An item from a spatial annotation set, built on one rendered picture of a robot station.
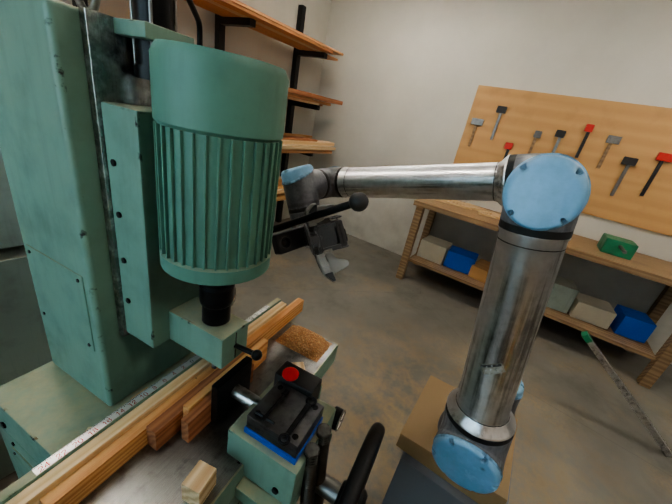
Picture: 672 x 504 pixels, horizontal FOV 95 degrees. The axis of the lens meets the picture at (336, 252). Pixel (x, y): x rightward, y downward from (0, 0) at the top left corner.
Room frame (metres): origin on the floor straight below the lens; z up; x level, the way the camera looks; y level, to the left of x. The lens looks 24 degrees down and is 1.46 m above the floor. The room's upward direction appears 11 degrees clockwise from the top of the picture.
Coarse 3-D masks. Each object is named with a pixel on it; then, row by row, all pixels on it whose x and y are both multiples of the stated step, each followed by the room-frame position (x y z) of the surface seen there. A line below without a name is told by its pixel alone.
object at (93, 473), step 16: (272, 320) 0.66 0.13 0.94; (288, 320) 0.71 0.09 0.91; (256, 336) 0.59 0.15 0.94; (208, 368) 0.47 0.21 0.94; (176, 400) 0.38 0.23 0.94; (128, 432) 0.31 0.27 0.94; (144, 432) 0.32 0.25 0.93; (112, 448) 0.28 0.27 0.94; (128, 448) 0.30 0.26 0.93; (96, 464) 0.26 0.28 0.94; (112, 464) 0.27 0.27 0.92; (64, 480) 0.23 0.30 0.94; (80, 480) 0.24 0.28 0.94; (96, 480) 0.25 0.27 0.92; (48, 496) 0.21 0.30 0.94; (64, 496) 0.22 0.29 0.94; (80, 496) 0.23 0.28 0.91
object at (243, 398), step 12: (228, 372) 0.42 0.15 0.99; (240, 372) 0.43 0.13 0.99; (216, 384) 0.39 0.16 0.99; (228, 384) 0.40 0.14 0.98; (240, 384) 0.43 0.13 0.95; (216, 396) 0.38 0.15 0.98; (228, 396) 0.40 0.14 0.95; (240, 396) 0.40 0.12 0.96; (252, 396) 0.40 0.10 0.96; (216, 408) 0.38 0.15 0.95; (228, 408) 0.40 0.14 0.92; (216, 420) 0.38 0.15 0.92
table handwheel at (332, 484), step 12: (372, 432) 0.39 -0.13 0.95; (384, 432) 0.42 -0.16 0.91; (372, 444) 0.36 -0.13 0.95; (360, 456) 0.34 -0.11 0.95; (372, 456) 0.34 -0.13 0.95; (360, 468) 0.32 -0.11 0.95; (336, 480) 0.37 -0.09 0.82; (348, 480) 0.31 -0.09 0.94; (360, 480) 0.31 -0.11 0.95; (324, 492) 0.35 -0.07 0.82; (336, 492) 0.35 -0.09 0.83; (348, 492) 0.29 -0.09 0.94; (360, 492) 0.29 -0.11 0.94
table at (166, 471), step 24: (264, 360) 0.56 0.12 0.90; (288, 360) 0.57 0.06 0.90; (312, 360) 0.59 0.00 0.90; (264, 384) 0.49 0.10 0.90; (240, 408) 0.42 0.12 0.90; (216, 432) 0.37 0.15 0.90; (144, 456) 0.30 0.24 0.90; (168, 456) 0.31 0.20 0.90; (192, 456) 0.32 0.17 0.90; (216, 456) 0.33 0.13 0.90; (120, 480) 0.27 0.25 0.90; (144, 480) 0.27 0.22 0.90; (168, 480) 0.28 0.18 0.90; (216, 480) 0.29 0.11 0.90; (240, 480) 0.32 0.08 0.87
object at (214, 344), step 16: (192, 304) 0.50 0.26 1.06; (176, 320) 0.46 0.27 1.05; (192, 320) 0.46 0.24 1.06; (240, 320) 0.48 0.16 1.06; (176, 336) 0.46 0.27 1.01; (192, 336) 0.45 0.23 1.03; (208, 336) 0.43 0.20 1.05; (224, 336) 0.43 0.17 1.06; (240, 336) 0.46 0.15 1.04; (208, 352) 0.43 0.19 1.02; (224, 352) 0.43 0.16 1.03; (240, 352) 0.47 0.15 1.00
